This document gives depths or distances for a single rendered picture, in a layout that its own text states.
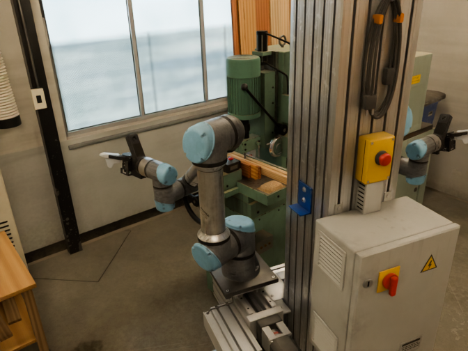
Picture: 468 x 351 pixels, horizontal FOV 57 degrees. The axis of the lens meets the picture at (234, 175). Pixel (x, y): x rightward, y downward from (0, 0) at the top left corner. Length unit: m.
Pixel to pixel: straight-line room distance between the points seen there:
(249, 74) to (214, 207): 0.94
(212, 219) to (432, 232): 0.67
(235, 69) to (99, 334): 1.70
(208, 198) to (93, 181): 2.11
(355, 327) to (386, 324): 0.12
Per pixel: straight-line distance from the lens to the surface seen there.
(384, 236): 1.22
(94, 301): 3.02
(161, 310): 2.84
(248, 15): 3.74
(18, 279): 2.46
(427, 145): 1.88
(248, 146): 2.35
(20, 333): 2.69
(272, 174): 2.26
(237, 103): 2.22
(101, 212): 3.56
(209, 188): 1.39
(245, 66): 2.17
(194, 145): 1.32
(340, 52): 1.13
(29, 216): 3.39
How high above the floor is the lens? 1.87
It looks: 25 degrees down
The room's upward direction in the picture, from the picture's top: 2 degrees counter-clockwise
